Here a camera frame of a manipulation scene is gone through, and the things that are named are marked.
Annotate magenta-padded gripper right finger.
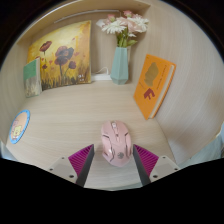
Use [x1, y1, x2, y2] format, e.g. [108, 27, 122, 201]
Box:
[133, 144, 181, 187]

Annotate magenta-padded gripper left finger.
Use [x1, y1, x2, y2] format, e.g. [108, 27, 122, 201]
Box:
[47, 143, 96, 188]

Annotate pink computer mouse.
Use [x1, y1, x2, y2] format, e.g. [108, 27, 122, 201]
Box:
[100, 120, 133, 168]

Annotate round blue-rimmed cartoon mouse pad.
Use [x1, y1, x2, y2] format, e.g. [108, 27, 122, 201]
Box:
[8, 109, 32, 145]

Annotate orange book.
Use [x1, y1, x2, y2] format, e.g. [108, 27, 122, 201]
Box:
[133, 54, 177, 121]

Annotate green and beige book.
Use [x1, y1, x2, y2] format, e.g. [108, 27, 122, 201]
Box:
[22, 58, 43, 99]

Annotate white charger block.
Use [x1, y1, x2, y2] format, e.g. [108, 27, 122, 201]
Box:
[90, 66, 113, 82]

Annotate teal faceted vase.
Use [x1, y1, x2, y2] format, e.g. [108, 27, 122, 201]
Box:
[110, 46, 130, 86]

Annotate yellow poppy flower painting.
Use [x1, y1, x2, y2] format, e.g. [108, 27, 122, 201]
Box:
[26, 20, 93, 91]

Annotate pink and white flower bouquet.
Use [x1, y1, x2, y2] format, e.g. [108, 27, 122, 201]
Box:
[95, 9, 150, 48]

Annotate white light bar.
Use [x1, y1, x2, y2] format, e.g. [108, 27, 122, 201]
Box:
[53, 9, 121, 24]

